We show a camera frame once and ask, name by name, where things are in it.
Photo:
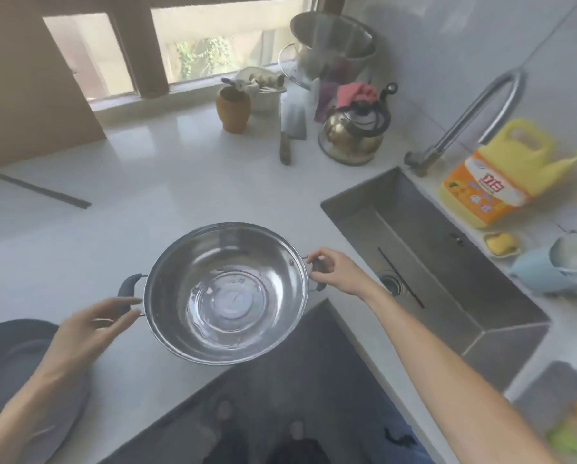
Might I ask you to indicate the person's left hand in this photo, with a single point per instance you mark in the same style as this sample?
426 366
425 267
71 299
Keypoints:
78 335

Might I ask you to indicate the person's right hand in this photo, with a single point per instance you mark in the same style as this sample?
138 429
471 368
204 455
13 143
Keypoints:
344 275

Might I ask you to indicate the person's right thumb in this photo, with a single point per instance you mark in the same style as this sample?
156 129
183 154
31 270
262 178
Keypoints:
325 280

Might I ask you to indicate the person's left thumb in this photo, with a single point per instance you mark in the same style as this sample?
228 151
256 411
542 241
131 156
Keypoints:
121 323

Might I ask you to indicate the person's left forearm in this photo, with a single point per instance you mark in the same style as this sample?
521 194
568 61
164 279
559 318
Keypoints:
22 420

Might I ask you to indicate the person's right forearm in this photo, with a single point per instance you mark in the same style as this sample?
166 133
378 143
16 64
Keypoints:
453 381

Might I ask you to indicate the sink drain strainer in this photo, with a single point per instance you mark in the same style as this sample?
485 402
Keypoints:
394 284

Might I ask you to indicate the black chopstick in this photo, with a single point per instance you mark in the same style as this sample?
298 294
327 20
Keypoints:
400 277

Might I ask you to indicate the dark wok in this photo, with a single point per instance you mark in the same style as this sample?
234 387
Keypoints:
8 352

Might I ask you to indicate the stainless steel sink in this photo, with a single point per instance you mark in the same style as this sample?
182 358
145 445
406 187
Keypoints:
443 265

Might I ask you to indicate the person's legs and shoes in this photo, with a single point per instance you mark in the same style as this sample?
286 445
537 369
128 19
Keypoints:
269 437

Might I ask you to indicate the yellow soap in dish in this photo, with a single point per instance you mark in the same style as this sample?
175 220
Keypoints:
501 243

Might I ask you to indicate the pink cloth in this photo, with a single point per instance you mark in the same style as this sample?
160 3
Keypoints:
356 94

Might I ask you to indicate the brown ceramic jar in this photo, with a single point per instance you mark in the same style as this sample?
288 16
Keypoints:
233 111

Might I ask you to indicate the white utensil container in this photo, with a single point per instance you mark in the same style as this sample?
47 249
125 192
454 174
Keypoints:
264 94

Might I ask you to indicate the yellow detergent bottle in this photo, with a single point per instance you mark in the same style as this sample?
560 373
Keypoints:
503 173

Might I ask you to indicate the light blue plastic holder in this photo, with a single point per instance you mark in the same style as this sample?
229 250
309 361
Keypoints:
535 275

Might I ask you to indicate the glass pot lid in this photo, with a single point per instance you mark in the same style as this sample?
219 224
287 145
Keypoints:
291 67

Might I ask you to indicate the steel curved faucet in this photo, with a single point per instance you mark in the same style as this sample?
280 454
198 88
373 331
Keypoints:
467 115

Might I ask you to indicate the large steel stockpot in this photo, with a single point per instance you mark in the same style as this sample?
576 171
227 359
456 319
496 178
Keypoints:
332 43

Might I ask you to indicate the grey sponge cloth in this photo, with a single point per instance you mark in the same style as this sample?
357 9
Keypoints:
549 393

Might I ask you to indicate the wooden cabinet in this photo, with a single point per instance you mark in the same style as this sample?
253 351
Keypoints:
32 77

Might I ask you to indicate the colourful plastic items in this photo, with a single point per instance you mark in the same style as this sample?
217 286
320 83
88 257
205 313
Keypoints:
576 434

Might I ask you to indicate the brown window frame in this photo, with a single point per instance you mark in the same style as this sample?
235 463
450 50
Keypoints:
141 48

